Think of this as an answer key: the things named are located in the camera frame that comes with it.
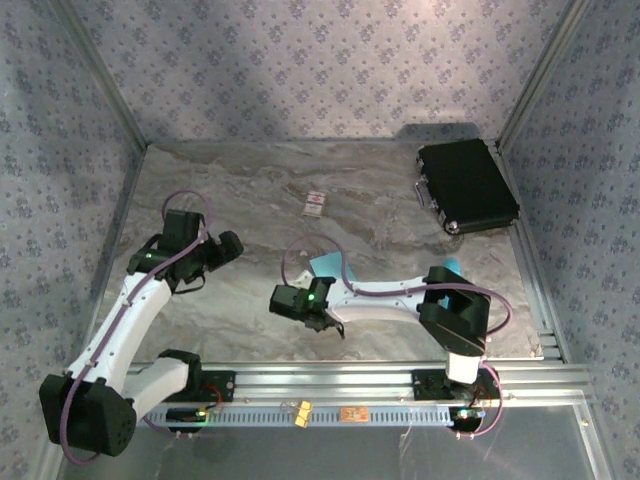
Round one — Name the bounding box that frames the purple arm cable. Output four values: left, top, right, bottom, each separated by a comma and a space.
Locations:
58, 189, 214, 466
282, 235, 514, 442

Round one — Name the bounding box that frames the black hard case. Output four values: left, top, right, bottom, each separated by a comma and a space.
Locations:
414, 138, 521, 236

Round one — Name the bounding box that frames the small red white card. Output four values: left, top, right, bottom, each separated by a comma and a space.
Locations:
302, 191, 327, 219

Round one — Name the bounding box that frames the aluminium table side rail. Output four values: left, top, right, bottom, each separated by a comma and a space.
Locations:
74, 143, 150, 369
494, 142, 569, 364

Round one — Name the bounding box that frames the aluminium mounting rail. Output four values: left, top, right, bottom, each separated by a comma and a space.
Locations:
52, 363, 596, 405

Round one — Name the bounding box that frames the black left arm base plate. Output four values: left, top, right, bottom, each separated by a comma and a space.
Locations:
198, 369, 237, 404

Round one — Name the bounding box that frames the grey front panel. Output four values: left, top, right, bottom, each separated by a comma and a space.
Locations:
52, 403, 614, 480

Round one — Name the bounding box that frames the aluminium frame post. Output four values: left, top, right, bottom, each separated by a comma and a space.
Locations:
497, 0, 594, 149
52, 0, 150, 149

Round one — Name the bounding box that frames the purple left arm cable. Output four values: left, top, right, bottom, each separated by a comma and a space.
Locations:
58, 189, 214, 466

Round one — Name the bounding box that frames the light blue cloth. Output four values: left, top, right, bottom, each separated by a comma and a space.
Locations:
308, 251, 359, 284

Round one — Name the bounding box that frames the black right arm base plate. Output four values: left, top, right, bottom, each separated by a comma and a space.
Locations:
410, 368, 504, 401

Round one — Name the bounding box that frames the thin black cable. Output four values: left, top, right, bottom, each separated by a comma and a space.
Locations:
174, 272, 207, 295
319, 319, 347, 342

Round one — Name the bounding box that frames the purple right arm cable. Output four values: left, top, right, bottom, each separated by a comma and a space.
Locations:
282, 235, 514, 442

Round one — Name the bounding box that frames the grey slotted cable duct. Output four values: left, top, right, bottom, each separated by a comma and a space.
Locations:
134, 403, 454, 426

